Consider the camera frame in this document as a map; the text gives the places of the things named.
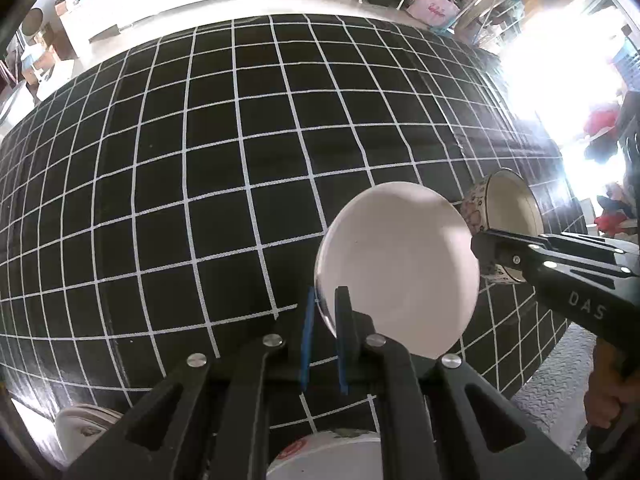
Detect plain white plate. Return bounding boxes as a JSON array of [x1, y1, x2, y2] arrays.
[[314, 182, 478, 361]]

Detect blue plastic basket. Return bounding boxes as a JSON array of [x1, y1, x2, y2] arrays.
[[611, 37, 640, 88]]

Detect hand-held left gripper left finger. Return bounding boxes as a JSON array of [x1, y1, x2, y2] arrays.
[[65, 287, 318, 480]]

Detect grey textured sofa cover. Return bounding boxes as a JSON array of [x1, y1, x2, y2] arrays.
[[507, 320, 601, 466]]

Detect pink bag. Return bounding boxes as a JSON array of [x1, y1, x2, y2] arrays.
[[406, 0, 462, 31]]

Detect person's right hand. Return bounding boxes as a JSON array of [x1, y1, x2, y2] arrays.
[[584, 337, 640, 431]]

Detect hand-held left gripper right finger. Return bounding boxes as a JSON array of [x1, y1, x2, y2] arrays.
[[334, 286, 588, 480]]

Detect plain white bowl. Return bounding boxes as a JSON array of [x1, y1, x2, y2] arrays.
[[56, 402, 124, 423]]

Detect white plate pink flower print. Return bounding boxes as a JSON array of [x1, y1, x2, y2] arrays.
[[266, 430, 385, 480]]

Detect white bowl with outer print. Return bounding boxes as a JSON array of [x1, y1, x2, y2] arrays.
[[54, 417, 127, 467]]

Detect white television cabinet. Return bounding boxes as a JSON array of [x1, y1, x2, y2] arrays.
[[57, 0, 361, 58]]

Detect round brown wall decoration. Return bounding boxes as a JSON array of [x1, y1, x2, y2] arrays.
[[22, 7, 45, 36]]

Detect red clothes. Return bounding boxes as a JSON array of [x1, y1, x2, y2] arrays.
[[582, 102, 623, 161]]

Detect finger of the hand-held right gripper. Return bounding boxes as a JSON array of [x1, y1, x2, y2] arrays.
[[470, 227, 640, 285], [540, 232, 640, 267]]

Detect black white checked tablecloth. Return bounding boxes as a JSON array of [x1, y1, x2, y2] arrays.
[[0, 12, 583, 461]]

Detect patterned ceramic bowl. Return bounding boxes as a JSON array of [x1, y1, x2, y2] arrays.
[[460, 169, 545, 287]]

